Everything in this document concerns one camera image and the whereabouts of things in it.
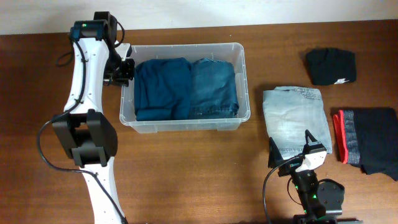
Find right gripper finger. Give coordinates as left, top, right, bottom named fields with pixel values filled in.
left=268, top=138, right=284, bottom=168
left=305, top=129, right=317, bottom=145

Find light blue jeans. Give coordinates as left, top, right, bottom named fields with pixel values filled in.
left=262, top=86, right=333, bottom=159

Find teal blue shirt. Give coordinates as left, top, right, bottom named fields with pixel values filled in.
left=134, top=58, right=192, bottom=121

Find black garment with red trim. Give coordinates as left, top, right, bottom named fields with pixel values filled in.
left=333, top=108, right=397, bottom=181

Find dark blue jeans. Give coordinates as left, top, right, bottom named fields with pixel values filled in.
left=188, top=58, right=239, bottom=119

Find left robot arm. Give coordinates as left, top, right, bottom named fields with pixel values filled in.
left=49, top=11, right=135, bottom=223

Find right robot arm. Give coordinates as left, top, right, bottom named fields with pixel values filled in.
left=268, top=130, right=345, bottom=223

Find folded black Nike garment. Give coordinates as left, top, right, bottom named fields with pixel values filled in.
left=305, top=48, right=357, bottom=86

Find clear plastic storage bin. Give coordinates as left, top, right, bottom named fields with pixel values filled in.
left=119, top=42, right=251, bottom=134

